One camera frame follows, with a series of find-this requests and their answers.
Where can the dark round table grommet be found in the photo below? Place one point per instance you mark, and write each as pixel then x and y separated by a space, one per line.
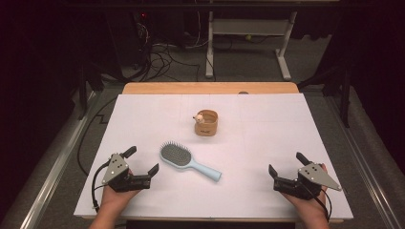
pixel 243 93

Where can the small yellow ball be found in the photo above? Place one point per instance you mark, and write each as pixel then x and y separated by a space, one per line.
pixel 248 37

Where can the black stand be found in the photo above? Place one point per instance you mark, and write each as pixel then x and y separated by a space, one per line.
pixel 86 82
pixel 345 92

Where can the person's right hand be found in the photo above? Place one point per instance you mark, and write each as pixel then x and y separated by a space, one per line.
pixel 307 208

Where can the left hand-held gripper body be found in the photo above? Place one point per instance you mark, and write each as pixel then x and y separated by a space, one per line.
pixel 115 168

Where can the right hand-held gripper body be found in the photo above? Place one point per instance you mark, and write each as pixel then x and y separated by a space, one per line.
pixel 313 175

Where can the wooden cup with animal figure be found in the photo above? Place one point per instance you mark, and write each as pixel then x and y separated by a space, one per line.
pixel 207 125

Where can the metal floor rail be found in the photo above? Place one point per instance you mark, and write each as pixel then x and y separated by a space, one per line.
pixel 54 168
pixel 359 159

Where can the white board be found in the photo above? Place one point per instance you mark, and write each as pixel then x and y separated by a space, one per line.
pixel 242 152

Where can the black computer tower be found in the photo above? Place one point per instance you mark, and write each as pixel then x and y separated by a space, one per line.
pixel 127 38

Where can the light blue hairbrush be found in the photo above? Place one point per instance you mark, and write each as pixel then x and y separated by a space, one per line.
pixel 178 156

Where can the person's left hand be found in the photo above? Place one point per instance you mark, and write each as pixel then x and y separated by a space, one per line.
pixel 116 197

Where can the white desk frame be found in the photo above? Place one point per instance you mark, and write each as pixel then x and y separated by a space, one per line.
pixel 248 27

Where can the wooden table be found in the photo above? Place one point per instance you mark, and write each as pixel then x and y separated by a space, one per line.
pixel 210 88

